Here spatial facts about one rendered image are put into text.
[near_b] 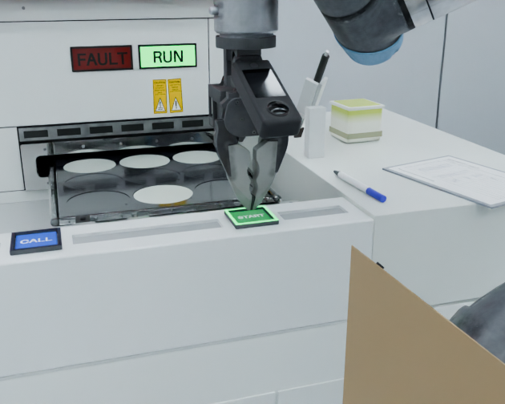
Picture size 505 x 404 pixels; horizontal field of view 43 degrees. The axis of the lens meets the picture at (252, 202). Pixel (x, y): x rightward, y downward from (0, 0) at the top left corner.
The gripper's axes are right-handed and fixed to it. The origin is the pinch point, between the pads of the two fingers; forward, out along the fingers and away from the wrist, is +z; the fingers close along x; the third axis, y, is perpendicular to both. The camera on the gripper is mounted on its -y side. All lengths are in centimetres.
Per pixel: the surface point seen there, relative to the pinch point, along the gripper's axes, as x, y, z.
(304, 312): -5.7, -3.9, 14.5
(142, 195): 9.5, 32.0, 8.4
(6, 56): 29, 59, -13
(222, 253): 5.1, -3.9, 4.7
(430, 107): -161, 206, 35
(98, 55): 13, 58, -12
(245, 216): 0.6, 1.1, 2.2
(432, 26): -158, 206, -4
